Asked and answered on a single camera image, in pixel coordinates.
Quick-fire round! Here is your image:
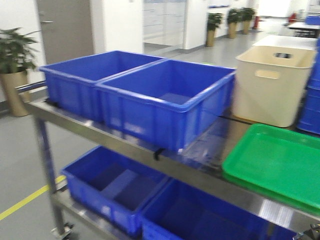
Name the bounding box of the stacked blue bins right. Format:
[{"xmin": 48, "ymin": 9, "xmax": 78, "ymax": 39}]
[{"xmin": 296, "ymin": 38, "xmax": 320, "ymax": 135}]

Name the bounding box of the green plastic tray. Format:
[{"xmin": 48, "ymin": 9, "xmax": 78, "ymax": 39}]
[{"xmin": 222, "ymin": 123, "xmax": 320, "ymax": 215}]

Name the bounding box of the blue bin cart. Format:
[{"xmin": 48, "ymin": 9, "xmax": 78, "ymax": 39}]
[
  {"xmin": 39, "ymin": 50, "xmax": 163, "ymax": 122},
  {"xmin": 141, "ymin": 179, "xmax": 295, "ymax": 240},
  {"xmin": 95, "ymin": 59, "xmax": 235, "ymax": 152},
  {"xmin": 60, "ymin": 146, "xmax": 170, "ymax": 238}
]

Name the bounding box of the blue bin cart lower left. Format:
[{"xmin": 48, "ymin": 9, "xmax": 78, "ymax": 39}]
[{"xmin": 60, "ymin": 146, "xmax": 170, "ymax": 238}]

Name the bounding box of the blue bin cart top left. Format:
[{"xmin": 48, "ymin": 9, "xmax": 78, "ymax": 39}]
[{"xmin": 39, "ymin": 50, "xmax": 163, "ymax": 122}]

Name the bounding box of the blue bin cart lower right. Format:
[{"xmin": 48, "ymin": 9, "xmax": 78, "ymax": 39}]
[{"xmin": 141, "ymin": 179, "xmax": 295, "ymax": 240}]

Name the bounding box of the stainless steel cart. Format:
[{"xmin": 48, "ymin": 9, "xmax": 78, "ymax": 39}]
[{"xmin": 15, "ymin": 81, "xmax": 320, "ymax": 240}]

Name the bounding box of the blue bin cart top right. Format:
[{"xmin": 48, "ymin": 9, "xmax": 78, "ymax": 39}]
[{"xmin": 95, "ymin": 59, "xmax": 235, "ymax": 152}]

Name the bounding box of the large potted plant left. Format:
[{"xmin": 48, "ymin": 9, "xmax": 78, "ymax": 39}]
[{"xmin": 0, "ymin": 27, "xmax": 38, "ymax": 117}]

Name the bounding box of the beige plastic storage box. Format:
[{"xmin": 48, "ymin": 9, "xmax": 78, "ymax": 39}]
[{"xmin": 231, "ymin": 45, "xmax": 317, "ymax": 128}]

